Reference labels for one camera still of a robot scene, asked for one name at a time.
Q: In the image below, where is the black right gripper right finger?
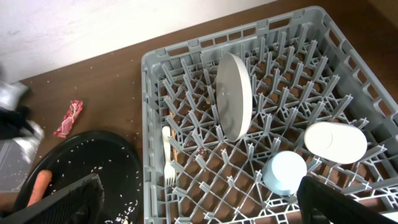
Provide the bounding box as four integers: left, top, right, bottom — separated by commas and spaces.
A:
297, 176, 395, 224

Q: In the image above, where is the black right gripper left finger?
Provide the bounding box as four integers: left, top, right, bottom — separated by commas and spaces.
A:
1, 174, 104, 224

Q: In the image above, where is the orange carrot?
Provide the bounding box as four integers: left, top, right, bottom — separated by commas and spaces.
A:
27, 170, 52, 207

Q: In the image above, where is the blue plastic cup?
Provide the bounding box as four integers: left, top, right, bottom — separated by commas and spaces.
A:
262, 151, 307, 196

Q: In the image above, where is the small white cup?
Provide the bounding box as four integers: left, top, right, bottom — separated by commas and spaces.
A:
304, 122, 368, 164

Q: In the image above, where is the white plastic fork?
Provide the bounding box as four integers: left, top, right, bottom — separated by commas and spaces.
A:
162, 126, 175, 187

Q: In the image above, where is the red snack wrapper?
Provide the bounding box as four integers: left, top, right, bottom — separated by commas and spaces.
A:
53, 100, 83, 138

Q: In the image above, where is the wooden chopstick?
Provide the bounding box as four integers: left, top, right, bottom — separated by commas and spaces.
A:
169, 111, 178, 162

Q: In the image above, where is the grey plate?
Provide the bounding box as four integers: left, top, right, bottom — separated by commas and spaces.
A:
216, 53, 252, 141

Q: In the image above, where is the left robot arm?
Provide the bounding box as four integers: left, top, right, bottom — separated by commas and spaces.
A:
1, 82, 104, 224

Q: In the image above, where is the grey plastic dishwasher rack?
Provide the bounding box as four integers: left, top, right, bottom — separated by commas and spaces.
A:
141, 6, 397, 223

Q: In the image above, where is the round black tray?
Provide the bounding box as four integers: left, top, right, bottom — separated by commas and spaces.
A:
13, 131, 144, 223

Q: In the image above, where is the clear plastic bin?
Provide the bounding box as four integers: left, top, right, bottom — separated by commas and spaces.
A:
0, 121, 44, 193

